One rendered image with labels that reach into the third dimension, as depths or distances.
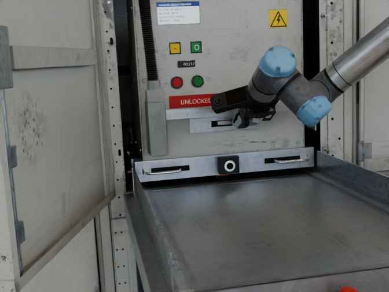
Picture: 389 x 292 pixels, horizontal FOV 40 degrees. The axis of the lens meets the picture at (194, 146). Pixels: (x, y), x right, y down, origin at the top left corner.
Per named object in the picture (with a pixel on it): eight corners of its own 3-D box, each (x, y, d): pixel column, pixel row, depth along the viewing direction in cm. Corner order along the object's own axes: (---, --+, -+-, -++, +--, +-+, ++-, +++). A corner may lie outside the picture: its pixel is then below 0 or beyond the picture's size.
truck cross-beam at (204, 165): (314, 166, 161) (314, 146, 160) (135, 182, 151) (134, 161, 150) (307, 163, 166) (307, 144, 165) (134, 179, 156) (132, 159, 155)
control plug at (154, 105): (168, 155, 141) (164, 89, 138) (150, 157, 140) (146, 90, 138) (164, 150, 149) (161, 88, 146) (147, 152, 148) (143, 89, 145)
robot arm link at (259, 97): (254, 96, 125) (248, 66, 128) (249, 105, 130) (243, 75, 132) (284, 94, 127) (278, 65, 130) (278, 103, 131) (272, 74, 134)
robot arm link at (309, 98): (341, 101, 124) (308, 68, 126) (330, 109, 115) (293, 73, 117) (318, 123, 128) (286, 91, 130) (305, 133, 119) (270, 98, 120)
